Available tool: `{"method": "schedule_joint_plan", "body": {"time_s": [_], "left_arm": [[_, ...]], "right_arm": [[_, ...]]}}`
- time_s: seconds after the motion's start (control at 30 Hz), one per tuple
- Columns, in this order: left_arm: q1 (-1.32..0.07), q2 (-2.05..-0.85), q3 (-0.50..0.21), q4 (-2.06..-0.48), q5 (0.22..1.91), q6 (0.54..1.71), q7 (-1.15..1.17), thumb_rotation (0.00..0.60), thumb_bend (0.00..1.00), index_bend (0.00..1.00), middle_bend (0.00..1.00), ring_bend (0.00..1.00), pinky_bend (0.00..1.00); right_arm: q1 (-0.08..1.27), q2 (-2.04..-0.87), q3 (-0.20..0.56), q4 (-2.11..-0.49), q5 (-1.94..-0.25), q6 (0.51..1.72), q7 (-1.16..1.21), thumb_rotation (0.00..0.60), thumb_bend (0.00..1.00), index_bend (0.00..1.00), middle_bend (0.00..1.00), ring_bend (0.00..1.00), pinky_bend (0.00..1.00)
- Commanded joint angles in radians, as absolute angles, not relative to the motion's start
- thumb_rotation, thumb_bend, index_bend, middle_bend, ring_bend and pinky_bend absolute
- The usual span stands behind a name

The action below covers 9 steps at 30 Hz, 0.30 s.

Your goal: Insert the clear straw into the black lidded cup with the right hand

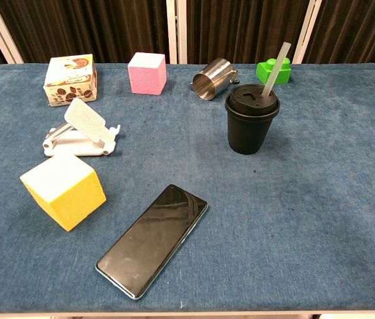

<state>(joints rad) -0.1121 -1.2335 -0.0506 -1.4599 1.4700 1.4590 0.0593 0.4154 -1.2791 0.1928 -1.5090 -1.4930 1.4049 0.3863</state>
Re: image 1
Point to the clear plastic straw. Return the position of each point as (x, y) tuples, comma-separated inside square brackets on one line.
[(275, 69)]

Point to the black smartphone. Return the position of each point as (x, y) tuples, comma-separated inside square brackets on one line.
[(152, 241)]

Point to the white folding phone stand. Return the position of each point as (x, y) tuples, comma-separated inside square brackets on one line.
[(82, 131)]

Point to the stainless steel cup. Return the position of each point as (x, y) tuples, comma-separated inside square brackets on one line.
[(212, 83)]

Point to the printed cookie box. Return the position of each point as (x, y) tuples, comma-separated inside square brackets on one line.
[(71, 81)]

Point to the dark pleated curtain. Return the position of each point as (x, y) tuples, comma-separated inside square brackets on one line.
[(91, 30)]

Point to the yellow and white foam cube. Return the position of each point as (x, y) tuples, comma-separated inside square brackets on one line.
[(64, 192)]

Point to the black cup lid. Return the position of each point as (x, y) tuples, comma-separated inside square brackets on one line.
[(251, 101)]

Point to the black ribbed cup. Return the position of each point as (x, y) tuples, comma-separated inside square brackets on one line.
[(246, 133)]

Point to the blue table cloth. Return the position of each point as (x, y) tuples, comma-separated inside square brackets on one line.
[(187, 199)]

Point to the pink and white foam cube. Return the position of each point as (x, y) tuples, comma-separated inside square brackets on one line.
[(147, 74)]

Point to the green toy building brick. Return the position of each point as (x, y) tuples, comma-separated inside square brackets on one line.
[(264, 71)]

